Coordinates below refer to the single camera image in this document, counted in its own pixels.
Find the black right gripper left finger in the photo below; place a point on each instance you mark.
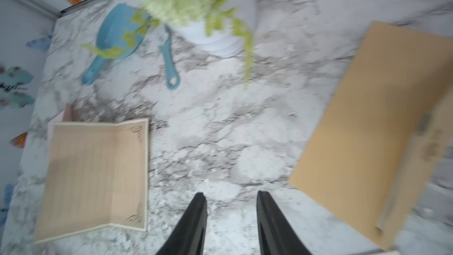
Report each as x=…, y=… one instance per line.
x=188, y=236

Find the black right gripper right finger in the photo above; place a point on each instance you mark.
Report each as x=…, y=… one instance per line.
x=275, y=233

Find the kraft brown envelope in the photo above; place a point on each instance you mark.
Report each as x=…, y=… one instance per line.
x=383, y=133

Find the pink envelope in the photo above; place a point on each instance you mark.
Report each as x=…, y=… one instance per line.
x=65, y=116

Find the teal plastic dustpan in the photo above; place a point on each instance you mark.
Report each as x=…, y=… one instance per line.
x=120, y=34

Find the white pot with artificial plant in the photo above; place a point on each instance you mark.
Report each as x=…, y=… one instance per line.
x=223, y=28

